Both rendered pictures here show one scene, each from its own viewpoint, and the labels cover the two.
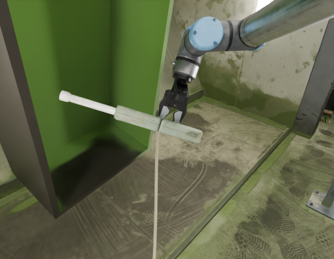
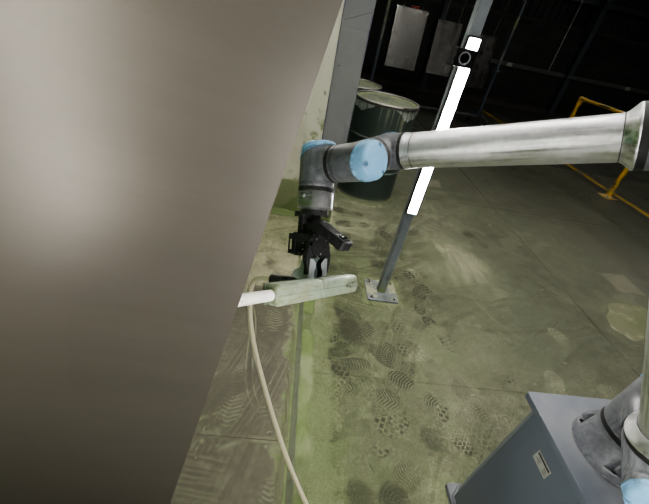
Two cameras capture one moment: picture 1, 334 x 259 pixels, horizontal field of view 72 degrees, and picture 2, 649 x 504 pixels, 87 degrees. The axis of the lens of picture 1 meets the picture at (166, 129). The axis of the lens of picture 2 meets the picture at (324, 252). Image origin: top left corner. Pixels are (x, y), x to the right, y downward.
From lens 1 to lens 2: 60 cm
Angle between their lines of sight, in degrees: 42
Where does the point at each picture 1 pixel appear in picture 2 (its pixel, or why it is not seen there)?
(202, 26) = (372, 154)
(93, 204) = not seen: hidden behind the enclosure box
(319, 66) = (328, 136)
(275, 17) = (470, 155)
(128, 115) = (293, 294)
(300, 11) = (507, 158)
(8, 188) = not seen: outside the picture
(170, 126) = (332, 285)
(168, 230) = (264, 413)
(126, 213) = not seen: hidden behind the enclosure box
